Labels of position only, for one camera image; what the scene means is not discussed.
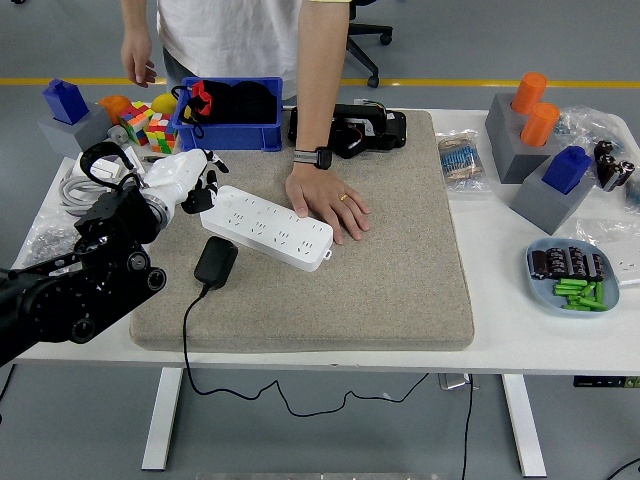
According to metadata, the person's right hand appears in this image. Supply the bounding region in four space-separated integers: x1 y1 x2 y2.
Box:
120 27 158 89

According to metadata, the person's left hand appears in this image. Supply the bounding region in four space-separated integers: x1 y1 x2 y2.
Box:
284 162 372 246

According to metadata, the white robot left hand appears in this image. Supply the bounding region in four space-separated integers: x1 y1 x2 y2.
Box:
141 147 231 216

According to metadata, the white power strip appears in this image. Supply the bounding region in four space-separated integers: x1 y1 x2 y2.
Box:
199 184 335 273

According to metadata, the black plug adapter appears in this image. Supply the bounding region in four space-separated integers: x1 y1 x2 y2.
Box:
193 235 239 290

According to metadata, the black plug cord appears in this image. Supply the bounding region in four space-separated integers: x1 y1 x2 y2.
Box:
180 284 430 417

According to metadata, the black wrist watch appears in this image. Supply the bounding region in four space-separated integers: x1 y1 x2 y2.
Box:
292 146 334 171

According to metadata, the colourful white-edged puzzle cube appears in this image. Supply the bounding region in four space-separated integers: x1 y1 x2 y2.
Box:
144 112 179 155

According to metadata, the yellow ball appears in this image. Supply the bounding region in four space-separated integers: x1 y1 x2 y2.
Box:
150 93 179 117

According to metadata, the blue plastic bin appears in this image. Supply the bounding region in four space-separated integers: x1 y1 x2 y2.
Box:
170 76 285 153

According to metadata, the colourful stickerless puzzle cube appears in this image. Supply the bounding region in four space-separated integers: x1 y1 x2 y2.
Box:
117 101 154 147

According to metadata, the white flat box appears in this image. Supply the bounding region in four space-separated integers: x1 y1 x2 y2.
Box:
74 152 123 180

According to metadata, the grey-brown mat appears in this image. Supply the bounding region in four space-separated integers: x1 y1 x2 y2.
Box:
128 109 475 354

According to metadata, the blue house-shaped block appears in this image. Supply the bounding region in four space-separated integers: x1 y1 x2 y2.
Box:
42 78 90 126
540 145 593 196

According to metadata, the black pouch with red trim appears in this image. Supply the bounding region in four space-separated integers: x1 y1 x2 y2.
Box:
171 79 279 139

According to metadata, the black electronic device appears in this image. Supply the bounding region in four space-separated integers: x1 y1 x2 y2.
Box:
287 102 407 160

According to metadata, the person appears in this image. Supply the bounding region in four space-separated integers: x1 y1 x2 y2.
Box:
156 0 306 101

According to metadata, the grey block holder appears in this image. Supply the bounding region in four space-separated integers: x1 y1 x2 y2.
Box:
37 104 114 160
508 159 596 236

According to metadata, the plastic bag of resistors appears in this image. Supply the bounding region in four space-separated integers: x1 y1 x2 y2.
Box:
434 128 492 195

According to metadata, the black office chair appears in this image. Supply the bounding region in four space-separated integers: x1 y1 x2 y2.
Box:
344 0 394 90

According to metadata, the plastic bag of screws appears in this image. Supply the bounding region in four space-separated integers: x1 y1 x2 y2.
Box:
19 214 81 266

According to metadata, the grey two-hole cylinder holder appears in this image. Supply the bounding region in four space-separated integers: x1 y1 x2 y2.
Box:
483 92 564 185

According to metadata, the orange cylinder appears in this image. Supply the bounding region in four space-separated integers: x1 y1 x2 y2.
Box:
509 71 549 116
519 102 561 148

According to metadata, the metal floor plate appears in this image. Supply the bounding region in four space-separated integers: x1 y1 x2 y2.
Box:
438 372 480 391

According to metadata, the light blue plate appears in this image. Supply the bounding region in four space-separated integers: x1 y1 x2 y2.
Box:
524 237 621 318

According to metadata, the white table leg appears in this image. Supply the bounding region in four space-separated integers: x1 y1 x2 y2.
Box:
141 367 184 472
501 373 548 478

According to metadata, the clear bag of small parts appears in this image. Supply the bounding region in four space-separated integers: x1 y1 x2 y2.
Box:
552 104 640 211

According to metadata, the clear plastic bag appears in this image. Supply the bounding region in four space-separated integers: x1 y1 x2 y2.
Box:
573 215 640 289

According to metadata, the black desk control panel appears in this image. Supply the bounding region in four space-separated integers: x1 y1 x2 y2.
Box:
572 375 640 389

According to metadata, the grey power strip cable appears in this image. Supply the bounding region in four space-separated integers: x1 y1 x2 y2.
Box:
58 124 132 217

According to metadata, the black floor cable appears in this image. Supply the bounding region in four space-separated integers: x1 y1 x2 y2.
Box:
604 457 640 480
460 373 475 480

